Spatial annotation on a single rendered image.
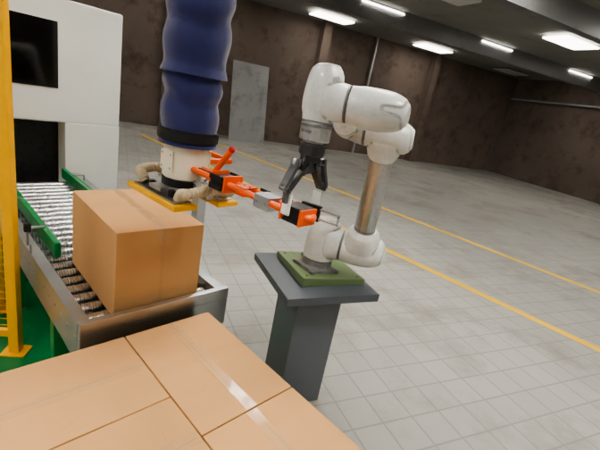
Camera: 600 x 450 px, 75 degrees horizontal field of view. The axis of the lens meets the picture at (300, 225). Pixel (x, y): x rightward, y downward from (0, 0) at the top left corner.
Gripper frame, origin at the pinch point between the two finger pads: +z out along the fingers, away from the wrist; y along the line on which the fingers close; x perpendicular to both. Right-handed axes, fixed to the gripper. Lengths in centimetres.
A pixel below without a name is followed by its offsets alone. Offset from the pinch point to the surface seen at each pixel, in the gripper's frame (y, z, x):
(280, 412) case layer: -1, 74, 8
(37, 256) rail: 29, 69, -138
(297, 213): 4.5, 0.2, 2.9
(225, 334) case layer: -14, 74, -39
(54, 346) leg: 33, 100, -104
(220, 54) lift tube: 0, -40, -48
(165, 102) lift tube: 12, -21, -59
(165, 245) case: -1, 41, -72
